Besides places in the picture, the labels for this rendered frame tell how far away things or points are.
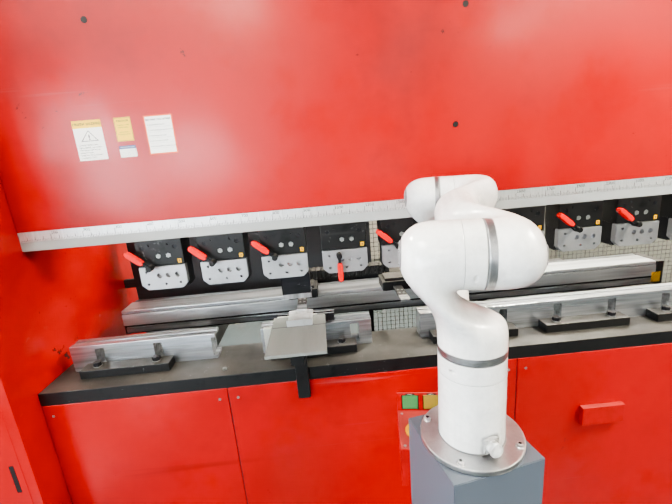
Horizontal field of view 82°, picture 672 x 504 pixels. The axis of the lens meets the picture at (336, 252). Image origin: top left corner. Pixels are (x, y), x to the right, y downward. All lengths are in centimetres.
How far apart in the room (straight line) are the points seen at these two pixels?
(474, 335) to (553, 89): 96
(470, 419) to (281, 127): 93
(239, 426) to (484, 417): 92
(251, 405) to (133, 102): 101
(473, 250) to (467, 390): 25
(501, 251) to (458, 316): 12
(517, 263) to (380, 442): 101
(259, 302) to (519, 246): 120
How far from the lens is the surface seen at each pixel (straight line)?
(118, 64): 138
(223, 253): 131
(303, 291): 135
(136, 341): 153
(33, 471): 166
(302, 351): 115
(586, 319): 164
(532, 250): 65
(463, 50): 135
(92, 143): 140
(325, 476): 159
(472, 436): 78
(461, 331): 67
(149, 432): 155
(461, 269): 63
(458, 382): 73
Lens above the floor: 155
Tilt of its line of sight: 15 degrees down
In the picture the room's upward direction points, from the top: 5 degrees counter-clockwise
